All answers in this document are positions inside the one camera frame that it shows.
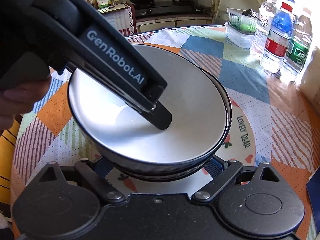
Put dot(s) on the black gas stove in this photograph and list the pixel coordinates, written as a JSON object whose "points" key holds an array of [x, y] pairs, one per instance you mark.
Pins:
{"points": [[175, 7]]}

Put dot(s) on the wooden chair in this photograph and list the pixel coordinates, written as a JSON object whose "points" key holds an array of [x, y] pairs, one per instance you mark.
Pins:
{"points": [[7, 147]]}

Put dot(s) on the cutting board with knife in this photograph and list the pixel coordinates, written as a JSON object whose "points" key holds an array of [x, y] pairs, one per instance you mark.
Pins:
{"points": [[112, 8]]}

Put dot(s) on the red label water bottle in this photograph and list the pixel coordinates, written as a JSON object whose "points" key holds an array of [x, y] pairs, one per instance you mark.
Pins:
{"points": [[278, 39]]}

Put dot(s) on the blue notebook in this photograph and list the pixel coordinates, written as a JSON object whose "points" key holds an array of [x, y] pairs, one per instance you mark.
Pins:
{"points": [[313, 192]]}

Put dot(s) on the green label water bottle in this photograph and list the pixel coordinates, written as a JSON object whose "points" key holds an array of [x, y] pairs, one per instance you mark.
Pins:
{"points": [[298, 49]]}

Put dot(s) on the clear white label bottle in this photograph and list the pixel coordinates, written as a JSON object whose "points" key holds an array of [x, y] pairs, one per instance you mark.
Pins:
{"points": [[266, 14]]}

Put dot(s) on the striped counter cover cloth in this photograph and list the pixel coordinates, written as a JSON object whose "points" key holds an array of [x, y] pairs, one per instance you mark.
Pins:
{"points": [[122, 20]]}

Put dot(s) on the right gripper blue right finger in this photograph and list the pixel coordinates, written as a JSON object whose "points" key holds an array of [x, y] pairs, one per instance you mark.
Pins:
{"points": [[224, 172]]}

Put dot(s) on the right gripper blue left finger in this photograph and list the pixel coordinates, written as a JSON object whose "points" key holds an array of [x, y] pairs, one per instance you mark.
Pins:
{"points": [[93, 177]]}

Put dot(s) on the clear plastic basket box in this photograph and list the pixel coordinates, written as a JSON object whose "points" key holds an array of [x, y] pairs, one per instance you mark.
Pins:
{"points": [[243, 21]]}

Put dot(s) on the white bowl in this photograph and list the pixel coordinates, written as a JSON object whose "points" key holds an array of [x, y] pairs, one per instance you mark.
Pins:
{"points": [[104, 118], [201, 120]]}

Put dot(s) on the person's left hand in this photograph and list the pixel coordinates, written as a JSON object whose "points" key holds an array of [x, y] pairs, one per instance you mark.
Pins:
{"points": [[21, 100]]}

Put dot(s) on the patchwork tablecloth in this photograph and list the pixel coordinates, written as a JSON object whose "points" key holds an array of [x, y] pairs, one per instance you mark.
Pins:
{"points": [[284, 123]]}

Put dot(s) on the clear rice bag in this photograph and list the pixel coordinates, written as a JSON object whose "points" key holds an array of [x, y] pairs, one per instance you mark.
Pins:
{"points": [[310, 82]]}

